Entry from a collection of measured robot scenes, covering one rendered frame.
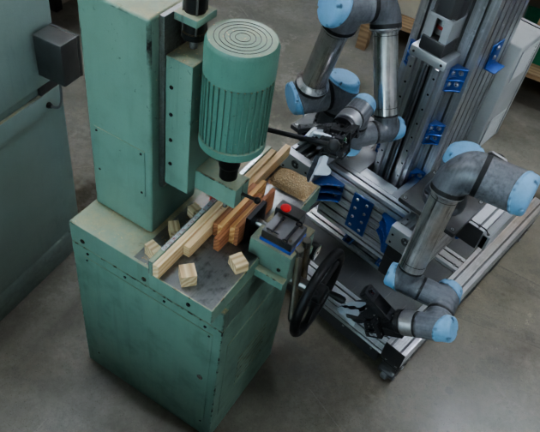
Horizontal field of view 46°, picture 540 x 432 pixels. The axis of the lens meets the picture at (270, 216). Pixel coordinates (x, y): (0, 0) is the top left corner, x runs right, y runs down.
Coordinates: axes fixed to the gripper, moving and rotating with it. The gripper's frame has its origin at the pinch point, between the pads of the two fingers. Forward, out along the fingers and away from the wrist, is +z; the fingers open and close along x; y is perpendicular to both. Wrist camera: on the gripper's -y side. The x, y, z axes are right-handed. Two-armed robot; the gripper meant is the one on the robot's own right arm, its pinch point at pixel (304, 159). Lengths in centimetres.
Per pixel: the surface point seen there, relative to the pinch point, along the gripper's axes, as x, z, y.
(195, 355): 60, 34, -22
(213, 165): 2.3, 11.3, -23.0
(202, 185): 6.6, 15.7, -24.0
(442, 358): 124, -52, 35
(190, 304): 24.9, 41.2, -12.2
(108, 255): 29, 34, -50
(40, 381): 98, 51, -88
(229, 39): -39.2, 15.6, -9.6
